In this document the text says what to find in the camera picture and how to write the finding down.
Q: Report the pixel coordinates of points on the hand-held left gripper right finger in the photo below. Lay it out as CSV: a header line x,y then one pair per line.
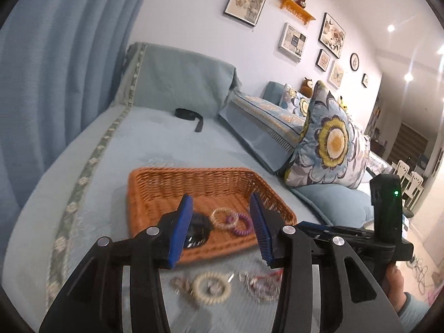
x,y
262,229

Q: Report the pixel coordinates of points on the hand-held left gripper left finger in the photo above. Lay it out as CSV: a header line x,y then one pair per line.
x,y
182,229

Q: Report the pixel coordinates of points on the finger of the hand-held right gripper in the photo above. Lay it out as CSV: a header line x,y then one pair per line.
x,y
314,230

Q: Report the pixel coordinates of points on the orange wicker basket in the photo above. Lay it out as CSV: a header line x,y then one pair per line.
x,y
194,184

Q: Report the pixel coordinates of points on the gold hair clip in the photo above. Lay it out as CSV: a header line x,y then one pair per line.
x,y
180,285

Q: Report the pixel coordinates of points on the person's right hand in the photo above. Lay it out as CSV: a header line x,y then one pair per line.
x,y
395,284

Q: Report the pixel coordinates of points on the plain teal cushion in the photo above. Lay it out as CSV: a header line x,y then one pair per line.
x,y
333,201

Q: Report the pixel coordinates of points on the white chair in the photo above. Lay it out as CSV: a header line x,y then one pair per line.
x,y
414,187
402,171

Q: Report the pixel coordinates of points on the large floral pillow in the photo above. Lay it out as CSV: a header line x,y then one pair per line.
x,y
333,138

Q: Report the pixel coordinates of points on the striped patterned cushion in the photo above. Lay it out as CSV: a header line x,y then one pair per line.
x,y
256,125

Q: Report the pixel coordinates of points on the yellow plush toy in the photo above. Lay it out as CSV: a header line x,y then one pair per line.
x,y
343,103

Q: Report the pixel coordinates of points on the small floral pillow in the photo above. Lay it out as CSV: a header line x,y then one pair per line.
x,y
295,99

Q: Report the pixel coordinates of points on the tiny black framed picture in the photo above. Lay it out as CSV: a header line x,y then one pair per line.
x,y
364,80

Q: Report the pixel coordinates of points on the ceiling spotlight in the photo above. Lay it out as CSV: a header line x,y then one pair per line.
x,y
408,76
391,28

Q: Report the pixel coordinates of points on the brown owl plush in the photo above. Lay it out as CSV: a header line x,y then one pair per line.
x,y
307,87

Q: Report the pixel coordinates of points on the white framed butterfly picture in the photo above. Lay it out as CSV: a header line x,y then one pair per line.
x,y
336,74

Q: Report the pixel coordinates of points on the small beige framed picture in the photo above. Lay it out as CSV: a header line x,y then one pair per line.
x,y
323,60

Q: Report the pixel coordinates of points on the floral black framed picture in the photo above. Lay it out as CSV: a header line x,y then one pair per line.
x,y
332,35

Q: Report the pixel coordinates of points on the white framed collage picture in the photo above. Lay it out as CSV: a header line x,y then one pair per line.
x,y
292,41

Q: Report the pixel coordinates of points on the blue curtain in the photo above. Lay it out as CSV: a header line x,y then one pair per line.
x,y
62,76

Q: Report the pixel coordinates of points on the large butterfly framed picture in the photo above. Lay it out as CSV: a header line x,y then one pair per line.
x,y
246,1

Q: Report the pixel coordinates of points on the dark red vase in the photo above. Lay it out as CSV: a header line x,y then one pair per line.
x,y
302,0

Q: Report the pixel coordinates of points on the orange wall shelf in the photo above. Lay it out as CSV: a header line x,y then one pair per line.
x,y
296,8

